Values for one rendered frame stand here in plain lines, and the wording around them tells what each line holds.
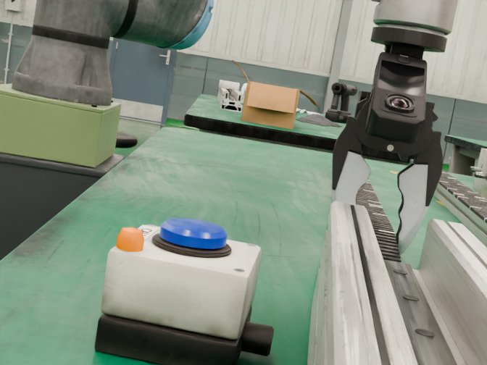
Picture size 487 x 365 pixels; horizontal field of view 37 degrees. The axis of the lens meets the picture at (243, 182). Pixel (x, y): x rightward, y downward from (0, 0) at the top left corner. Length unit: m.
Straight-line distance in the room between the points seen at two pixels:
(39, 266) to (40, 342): 0.15
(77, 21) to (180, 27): 0.17
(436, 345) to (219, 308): 0.12
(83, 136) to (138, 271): 0.68
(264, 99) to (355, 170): 2.03
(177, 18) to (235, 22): 10.41
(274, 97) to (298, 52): 8.89
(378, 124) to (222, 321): 0.27
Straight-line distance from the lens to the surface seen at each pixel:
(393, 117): 0.61
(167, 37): 1.18
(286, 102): 2.72
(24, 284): 0.52
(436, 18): 0.70
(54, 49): 1.11
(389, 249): 0.69
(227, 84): 3.97
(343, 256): 0.36
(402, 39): 0.69
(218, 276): 0.39
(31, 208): 1.10
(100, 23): 1.12
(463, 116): 12.16
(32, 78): 1.11
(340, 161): 0.70
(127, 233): 0.40
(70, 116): 1.07
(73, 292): 0.52
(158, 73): 11.57
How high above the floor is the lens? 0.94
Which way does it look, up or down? 8 degrees down
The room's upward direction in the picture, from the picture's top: 10 degrees clockwise
